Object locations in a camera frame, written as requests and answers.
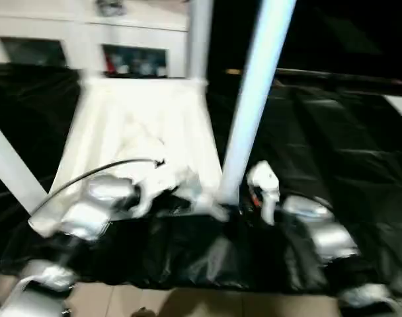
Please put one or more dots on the white plastic table top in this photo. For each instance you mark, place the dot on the white plastic table top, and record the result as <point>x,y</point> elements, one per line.
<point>138,115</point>

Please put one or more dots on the white plastic table leg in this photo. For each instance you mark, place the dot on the white plastic table leg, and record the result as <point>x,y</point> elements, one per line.
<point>9,162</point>
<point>254,99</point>
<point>88,49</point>
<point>197,39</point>

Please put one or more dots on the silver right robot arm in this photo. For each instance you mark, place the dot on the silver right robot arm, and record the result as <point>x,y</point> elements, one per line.
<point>330,237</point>

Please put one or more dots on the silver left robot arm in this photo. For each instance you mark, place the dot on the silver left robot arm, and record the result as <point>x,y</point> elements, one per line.
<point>98,191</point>

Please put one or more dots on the black glossy mat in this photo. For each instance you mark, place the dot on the black glossy mat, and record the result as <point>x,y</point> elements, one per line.
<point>336,148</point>

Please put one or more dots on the small white cup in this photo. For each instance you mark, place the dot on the small white cup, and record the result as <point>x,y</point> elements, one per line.
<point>160,70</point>

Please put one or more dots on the small tan label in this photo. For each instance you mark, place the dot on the small tan label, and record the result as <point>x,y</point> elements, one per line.
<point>232,71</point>

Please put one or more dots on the long black bar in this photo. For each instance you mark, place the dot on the long black bar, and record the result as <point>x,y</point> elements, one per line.
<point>346,81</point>

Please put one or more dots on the white glass-door cabinet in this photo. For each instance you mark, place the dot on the white glass-door cabinet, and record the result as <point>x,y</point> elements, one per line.
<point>138,36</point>

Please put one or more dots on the white flat panel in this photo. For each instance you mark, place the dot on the white flat panel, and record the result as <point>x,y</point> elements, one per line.
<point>401,110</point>

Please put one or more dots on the large dark screen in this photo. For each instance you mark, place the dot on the large dark screen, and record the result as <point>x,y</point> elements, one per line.
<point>346,29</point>

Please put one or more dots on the dark bag of parts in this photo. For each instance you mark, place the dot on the dark bag of parts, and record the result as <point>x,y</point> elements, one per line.
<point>111,7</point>

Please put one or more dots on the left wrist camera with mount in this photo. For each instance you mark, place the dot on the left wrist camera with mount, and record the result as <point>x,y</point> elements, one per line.
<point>154,188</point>

